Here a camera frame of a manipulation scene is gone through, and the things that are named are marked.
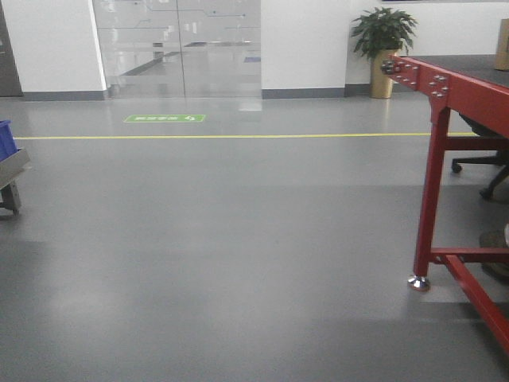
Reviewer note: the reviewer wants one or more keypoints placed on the large cardboard box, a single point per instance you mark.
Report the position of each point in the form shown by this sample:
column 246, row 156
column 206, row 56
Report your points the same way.
column 501, row 54

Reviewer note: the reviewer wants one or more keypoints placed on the green floor sign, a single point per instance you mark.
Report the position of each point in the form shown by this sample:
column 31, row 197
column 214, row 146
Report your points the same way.
column 166, row 118

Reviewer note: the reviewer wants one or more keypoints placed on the gold plant pot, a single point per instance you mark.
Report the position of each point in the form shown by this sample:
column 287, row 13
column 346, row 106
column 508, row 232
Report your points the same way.
column 381, row 84

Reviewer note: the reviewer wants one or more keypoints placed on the glass double door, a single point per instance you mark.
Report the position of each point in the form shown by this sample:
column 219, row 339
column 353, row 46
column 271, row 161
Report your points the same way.
column 192, row 49

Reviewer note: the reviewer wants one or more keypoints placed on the green potted plant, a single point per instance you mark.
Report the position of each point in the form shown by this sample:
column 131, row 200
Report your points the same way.
column 383, row 29

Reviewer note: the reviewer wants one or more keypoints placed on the black office chair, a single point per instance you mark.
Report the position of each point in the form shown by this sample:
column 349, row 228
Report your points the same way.
column 499, row 159

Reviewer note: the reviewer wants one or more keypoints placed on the blue plastic bin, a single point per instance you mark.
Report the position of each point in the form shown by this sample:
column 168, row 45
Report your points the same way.
column 8, row 146

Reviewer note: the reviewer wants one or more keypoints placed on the red metal conveyor frame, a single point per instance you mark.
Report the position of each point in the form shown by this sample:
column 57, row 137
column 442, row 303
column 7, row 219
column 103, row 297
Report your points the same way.
column 470, row 85

